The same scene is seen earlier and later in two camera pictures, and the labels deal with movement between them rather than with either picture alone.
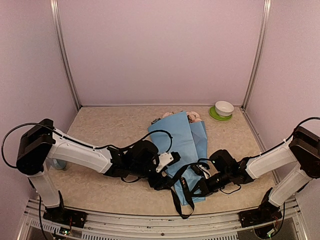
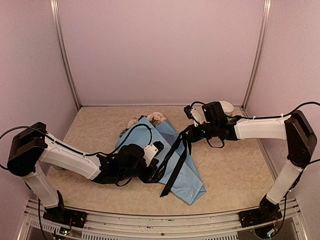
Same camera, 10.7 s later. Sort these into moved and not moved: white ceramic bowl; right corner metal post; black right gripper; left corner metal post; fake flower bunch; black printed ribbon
Moved: fake flower bunch; black printed ribbon; black right gripper
Not moved: white ceramic bowl; right corner metal post; left corner metal post
